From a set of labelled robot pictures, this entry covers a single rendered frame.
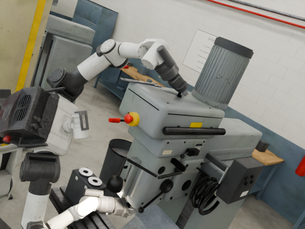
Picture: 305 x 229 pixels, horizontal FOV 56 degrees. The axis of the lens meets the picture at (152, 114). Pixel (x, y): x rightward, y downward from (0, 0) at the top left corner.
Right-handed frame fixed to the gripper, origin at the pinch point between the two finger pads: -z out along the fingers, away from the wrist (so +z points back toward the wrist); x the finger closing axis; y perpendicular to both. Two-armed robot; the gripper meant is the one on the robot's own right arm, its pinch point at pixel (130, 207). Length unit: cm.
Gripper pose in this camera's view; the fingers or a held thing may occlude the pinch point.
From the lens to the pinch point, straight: 161.0
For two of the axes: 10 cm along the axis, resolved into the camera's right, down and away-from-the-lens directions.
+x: -3.1, -4.1, 8.6
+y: -3.8, 8.8, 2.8
